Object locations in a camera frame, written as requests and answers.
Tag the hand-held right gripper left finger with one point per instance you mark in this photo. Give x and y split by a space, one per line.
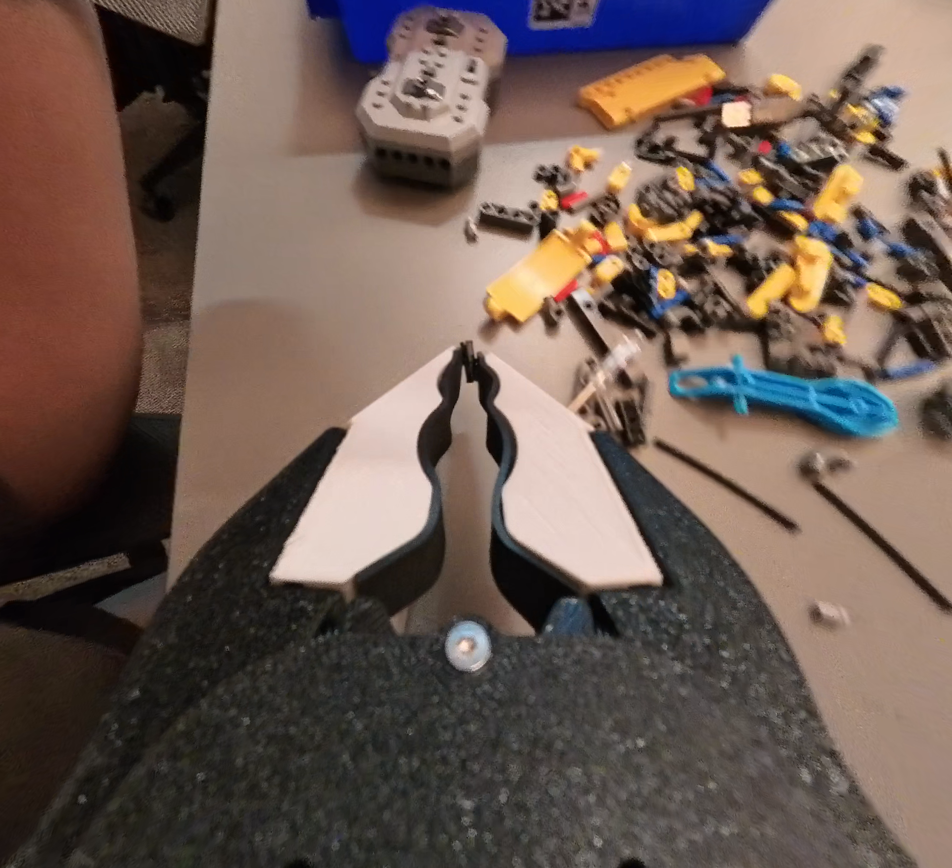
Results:
349 511

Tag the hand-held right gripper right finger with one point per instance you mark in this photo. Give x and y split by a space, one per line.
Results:
580 511

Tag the small black toy pin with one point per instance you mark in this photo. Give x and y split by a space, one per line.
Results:
468 358

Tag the pile of small toy parts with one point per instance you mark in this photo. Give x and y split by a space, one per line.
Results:
744 213

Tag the grey toy elbow connector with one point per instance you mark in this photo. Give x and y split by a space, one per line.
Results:
825 465

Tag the person's left forearm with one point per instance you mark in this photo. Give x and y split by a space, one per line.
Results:
67 250

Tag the black flexible toy rod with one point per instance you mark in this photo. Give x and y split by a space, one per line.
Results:
877 540
725 485

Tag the yellow curved toy panel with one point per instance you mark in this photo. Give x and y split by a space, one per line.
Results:
535 276
654 90

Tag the turquoise brick separator tool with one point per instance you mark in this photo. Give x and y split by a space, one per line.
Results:
818 399

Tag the small grey toy bush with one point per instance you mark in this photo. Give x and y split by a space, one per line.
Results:
829 612

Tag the grey toy motor block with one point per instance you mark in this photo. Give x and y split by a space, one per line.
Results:
424 131

